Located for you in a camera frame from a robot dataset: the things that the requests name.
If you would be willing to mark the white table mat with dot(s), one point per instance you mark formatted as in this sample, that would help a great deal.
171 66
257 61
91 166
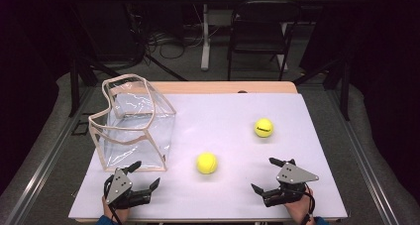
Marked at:
214 126

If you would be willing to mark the plain yellow tennis ball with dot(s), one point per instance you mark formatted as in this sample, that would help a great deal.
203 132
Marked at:
207 163

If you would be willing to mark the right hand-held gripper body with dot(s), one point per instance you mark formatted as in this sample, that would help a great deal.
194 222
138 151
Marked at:
292 176

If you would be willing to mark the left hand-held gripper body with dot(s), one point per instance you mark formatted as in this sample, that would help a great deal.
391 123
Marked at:
119 185

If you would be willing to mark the aluminium frame rail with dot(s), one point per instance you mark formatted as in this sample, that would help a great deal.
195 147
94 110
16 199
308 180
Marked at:
43 172
363 165

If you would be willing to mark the person's right hand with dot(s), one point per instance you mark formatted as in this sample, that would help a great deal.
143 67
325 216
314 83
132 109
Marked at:
298 210

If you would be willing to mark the person's left hand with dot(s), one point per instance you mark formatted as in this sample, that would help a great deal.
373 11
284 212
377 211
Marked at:
120 215

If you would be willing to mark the black metal stand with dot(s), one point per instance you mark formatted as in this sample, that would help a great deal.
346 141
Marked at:
74 86
345 89

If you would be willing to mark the yellow tennis ball black print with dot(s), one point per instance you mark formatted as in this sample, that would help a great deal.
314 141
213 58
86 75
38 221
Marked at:
263 127

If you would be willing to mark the clear plastic bag beige trim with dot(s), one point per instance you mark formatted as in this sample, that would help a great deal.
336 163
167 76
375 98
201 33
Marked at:
138 142

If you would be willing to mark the black folding chair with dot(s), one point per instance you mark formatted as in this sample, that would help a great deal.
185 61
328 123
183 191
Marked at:
264 12

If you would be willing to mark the white-legged desk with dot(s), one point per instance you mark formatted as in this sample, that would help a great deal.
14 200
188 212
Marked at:
205 36

